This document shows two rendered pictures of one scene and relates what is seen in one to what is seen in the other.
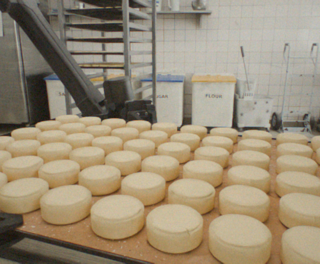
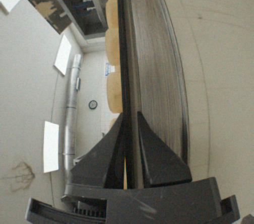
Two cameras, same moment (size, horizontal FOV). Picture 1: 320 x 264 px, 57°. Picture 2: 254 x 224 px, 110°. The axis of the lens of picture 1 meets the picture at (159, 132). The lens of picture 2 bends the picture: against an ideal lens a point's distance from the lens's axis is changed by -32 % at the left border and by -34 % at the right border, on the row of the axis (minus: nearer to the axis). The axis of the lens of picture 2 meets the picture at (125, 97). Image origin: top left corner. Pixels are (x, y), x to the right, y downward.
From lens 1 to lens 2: 0.28 m
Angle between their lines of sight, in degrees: 33
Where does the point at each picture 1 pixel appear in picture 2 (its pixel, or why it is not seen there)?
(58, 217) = (116, 81)
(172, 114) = not seen: hidden behind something
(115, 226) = (109, 31)
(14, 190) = not seen: hidden behind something
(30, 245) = (170, 130)
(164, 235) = (107, 5)
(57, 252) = (167, 99)
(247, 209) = not seen: hidden behind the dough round
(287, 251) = not seen: outside the picture
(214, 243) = not seen: outside the picture
